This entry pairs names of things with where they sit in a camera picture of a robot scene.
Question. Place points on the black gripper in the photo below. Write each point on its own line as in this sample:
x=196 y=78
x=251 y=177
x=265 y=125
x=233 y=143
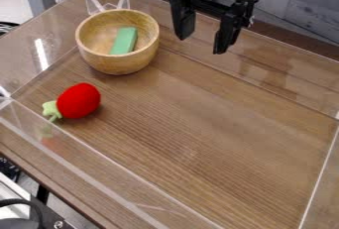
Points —
x=184 y=19

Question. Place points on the green rectangular stick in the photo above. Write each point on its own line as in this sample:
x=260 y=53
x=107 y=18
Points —
x=124 y=41

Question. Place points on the brown wooden bowl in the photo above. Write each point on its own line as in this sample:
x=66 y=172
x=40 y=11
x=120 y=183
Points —
x=95 y=36

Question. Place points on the clear acrylic tray walls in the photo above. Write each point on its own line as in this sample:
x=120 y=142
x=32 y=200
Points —
x=204 y=142

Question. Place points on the red plush strawberry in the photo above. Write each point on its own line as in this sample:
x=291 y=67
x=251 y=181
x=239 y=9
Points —
x=74 y=103

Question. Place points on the black table leg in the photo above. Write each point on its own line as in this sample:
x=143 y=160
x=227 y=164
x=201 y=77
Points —
x=42 y=194

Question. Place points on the black metal bracket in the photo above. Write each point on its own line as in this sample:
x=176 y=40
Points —
x=52 y=220

